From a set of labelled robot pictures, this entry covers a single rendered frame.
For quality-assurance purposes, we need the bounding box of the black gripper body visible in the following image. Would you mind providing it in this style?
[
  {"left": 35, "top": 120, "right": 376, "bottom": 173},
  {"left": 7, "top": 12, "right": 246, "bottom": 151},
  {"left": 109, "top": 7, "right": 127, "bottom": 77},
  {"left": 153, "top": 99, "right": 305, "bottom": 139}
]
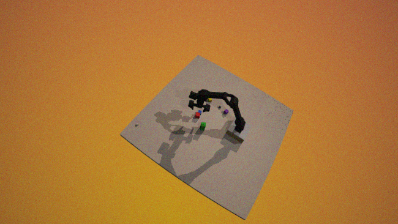
[{"left": 188, "top": 100, "right": 210, "bottom": 112}]

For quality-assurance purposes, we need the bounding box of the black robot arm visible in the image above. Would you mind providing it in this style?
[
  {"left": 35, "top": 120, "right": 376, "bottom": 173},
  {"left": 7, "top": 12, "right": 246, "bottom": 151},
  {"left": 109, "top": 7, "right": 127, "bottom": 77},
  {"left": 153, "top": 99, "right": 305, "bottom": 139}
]
[{"left": 189, "top": 89, "right": 246, "bottom": 133}]

